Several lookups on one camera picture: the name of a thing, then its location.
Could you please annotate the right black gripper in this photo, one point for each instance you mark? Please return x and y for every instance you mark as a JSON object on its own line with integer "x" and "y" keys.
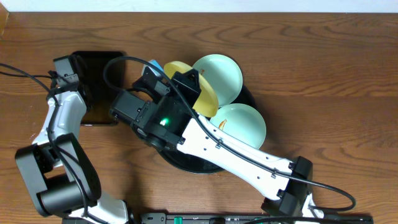
{"x": 189, "y": 84}

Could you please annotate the yellow plate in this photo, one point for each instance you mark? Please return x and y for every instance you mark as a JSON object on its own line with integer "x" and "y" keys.
{"x": 207, "y": 102}

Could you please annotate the light blue plate top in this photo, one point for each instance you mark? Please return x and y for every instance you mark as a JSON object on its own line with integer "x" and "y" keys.
{"x": 223, "y": 74}

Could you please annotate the light blue plate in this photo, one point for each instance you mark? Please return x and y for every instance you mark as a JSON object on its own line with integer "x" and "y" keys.
{"x": 242, "y": 122}
{"x": 223, "y": 74}

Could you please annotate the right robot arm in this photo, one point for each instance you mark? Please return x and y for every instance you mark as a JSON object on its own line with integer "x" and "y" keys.
{"x": 171, "y": 125}

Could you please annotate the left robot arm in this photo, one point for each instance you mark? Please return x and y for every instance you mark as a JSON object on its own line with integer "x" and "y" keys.
{"x": 59, "y": 176}

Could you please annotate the round black serving tray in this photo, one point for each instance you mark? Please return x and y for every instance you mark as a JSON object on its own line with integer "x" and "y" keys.
{"x": 196, "y": 165}

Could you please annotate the black rectangular water tray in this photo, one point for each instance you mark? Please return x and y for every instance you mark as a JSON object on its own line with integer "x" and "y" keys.
{"x": 102, "y": 96}

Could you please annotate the light blue plate right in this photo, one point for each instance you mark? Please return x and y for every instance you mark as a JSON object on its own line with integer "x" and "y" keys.
{"x": 242, "y": 122}

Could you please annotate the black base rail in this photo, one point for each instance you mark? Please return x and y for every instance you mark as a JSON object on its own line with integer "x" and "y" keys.
{"x": 163, "y": 218}

